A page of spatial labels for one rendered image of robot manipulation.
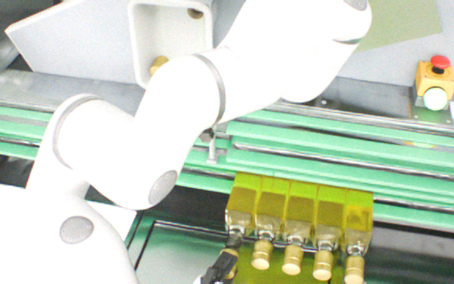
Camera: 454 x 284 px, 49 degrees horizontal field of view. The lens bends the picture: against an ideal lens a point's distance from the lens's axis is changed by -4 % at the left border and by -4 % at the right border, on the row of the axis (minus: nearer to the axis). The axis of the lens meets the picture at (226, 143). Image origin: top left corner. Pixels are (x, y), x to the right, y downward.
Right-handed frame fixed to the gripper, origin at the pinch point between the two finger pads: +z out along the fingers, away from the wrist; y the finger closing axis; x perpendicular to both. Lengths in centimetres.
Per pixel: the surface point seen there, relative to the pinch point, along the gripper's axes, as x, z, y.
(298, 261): -11.3, 6.7, 1.2
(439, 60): -23, 47, 25
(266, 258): -5.9, 4.7, 1.3
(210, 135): 11.3, 15.3, 15.9
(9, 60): 108, 47, -13
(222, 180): 12.6, 22.3, -3.1
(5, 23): 109, 50, 0
